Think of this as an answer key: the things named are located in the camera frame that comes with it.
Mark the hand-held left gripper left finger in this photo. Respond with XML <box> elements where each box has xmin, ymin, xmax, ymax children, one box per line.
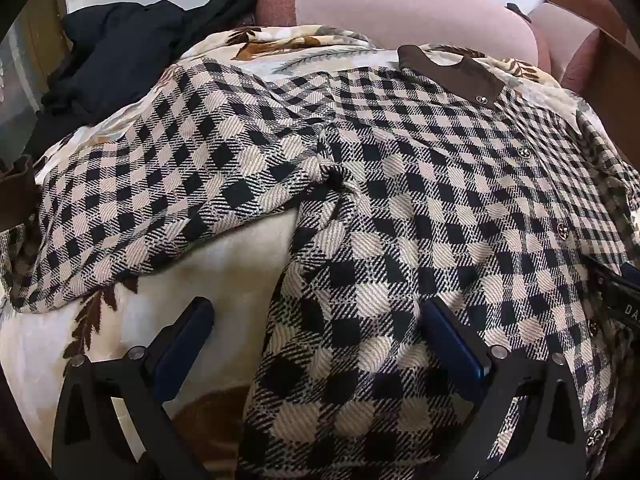
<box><xmin>51</xmin><ymin>296</ymin><xmax>216</xmax><ymax>480</ymax></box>

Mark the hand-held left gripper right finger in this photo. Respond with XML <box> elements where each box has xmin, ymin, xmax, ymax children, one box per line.
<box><xmin>422</xmin><ymin>296</ymin><xmax>588</xmax><ymax>480</ymax></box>

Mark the checked shirt with brown collar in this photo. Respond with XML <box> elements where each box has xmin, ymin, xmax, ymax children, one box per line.
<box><xmin>0</xmin><ymin>45</ymin><xmax>640</xmax><ymax>480</ymax></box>

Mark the cream leaf-print blanket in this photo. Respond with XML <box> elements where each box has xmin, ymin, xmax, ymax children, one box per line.
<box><xmin>0</xmin><ymin>25</ymin><xmax>601</xmax><ymax>466</ymax></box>

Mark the brown wooden board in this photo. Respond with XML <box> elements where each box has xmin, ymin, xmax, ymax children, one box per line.
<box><xmin>594</xmin><ymin>24</ymin><xmax>640</xmax><ymax>173</ymax></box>

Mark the small pink headboard cushion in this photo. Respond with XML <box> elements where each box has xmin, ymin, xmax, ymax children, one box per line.
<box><xmin>527</xmin><ymin>0</ymin><xmax>617</xmax><ymax>92</ymax></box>

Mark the navy garment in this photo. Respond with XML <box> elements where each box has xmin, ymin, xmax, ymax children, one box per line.
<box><xmin>27</xmin><ymin>0</ymin><xmax>206</xmax><ymax>133</ymax></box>

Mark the large pink headboard cushion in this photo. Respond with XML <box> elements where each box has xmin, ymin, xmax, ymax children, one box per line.
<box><xmin>254</xmin><ymin>0</ymin><xmax>552</xmax><ymax>75</ymax></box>

